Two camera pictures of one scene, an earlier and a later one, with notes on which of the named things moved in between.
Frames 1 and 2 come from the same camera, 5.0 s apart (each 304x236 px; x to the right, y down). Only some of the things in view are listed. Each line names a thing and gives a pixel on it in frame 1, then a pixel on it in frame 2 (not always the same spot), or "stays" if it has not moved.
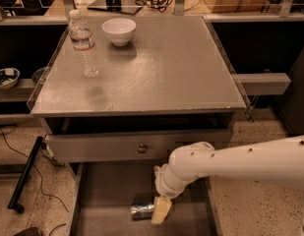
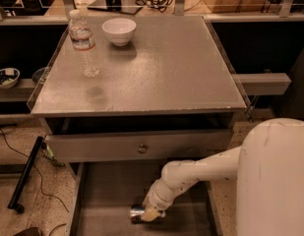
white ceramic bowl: x=119 y=30 stays
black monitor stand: x=112 y=1 stays
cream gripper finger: x=157 y=169 to x=146 y=201
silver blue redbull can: x=142 y=211 stays
